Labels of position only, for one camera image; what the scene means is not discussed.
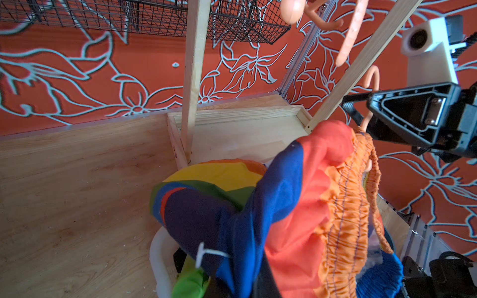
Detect lime green shorts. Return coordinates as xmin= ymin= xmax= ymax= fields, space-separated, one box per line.
xmin=171 ymin=256 xmax=210 ymax=298

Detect black wire wall basket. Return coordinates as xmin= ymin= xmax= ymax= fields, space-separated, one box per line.
xmin=1 ymin=1 xmax=291 ymax=44

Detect white clothespin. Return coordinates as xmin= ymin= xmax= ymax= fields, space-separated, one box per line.
xmin=195 ymin=242 xmax=231 ymax=269

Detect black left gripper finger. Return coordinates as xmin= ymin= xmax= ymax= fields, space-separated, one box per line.
xmin=251 ymin=257 xmax=281 ymax=298

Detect rainbow striped shorts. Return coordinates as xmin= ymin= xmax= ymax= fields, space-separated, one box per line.
xmin=150 ymin=120 xmax=403 ymax=298

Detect white plastic basket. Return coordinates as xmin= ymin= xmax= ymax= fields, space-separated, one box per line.
xmin=149 ymin=227 xmax=180 ymax=298

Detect orange clothes hanger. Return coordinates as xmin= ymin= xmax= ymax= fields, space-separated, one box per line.
xmin=279 ymin=0 xmax=344 ymax=31

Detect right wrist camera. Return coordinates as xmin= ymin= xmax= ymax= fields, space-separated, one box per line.
xmin=401 ymin=15 xmax=465 ymax=87

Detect orange hanger of green shorts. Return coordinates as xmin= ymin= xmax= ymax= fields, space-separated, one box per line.
xmin=335 ymin=0 xmax=368 ymax=67

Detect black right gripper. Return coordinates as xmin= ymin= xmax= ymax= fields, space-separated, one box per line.
xmin=341 ymin=83 xmax=477 ymax=162

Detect wooden clothes rack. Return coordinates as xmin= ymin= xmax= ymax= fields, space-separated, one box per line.
xmin=167 ymin=1 xmax=421 ymax=169

